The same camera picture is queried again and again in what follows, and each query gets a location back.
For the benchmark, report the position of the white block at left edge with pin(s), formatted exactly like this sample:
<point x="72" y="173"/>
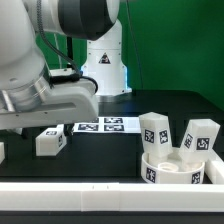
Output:
<point x="2" y="152"/>

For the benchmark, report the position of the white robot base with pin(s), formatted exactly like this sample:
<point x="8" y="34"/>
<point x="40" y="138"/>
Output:
<point x="104" y="64"/>

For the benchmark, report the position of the white round stool seat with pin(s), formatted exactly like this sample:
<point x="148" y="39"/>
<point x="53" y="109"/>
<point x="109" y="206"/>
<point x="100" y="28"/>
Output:
<point x="172" y="171"/>

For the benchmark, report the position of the white marker sheet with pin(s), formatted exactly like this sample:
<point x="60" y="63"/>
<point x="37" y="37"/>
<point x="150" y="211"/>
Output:
<point x="109" y="125"/>

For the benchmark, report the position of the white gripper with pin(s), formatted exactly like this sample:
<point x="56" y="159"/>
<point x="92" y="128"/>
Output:
<point x="40" y="103"/>

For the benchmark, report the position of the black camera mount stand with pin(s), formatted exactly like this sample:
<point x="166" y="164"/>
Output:
<point x="69" y="51"/>

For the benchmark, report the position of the white L-shaped obstacle wall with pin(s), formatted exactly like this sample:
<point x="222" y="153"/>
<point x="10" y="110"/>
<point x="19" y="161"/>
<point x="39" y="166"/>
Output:
<point x="117" y="197"/>

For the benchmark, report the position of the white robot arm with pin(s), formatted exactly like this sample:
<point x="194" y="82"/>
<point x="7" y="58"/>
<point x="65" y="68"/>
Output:
<point x="23" y="21"/>

